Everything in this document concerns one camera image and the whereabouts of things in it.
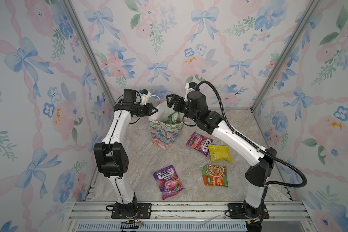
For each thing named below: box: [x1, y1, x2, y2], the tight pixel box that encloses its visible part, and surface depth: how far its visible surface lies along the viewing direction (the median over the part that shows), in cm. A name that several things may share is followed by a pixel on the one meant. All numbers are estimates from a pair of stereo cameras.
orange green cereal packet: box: [202, 164, 229, 188], surface depth 87 cm
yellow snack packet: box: [207, 144, 232, 163], surface depth 92 cm
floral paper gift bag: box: [149, 111, 184, 150], surface depth 86 cm
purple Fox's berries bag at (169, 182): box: [153, 165, 185, 201], surface depth 82 cm
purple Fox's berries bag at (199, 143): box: [186, 131, 214, 157], surface depth 99 cm
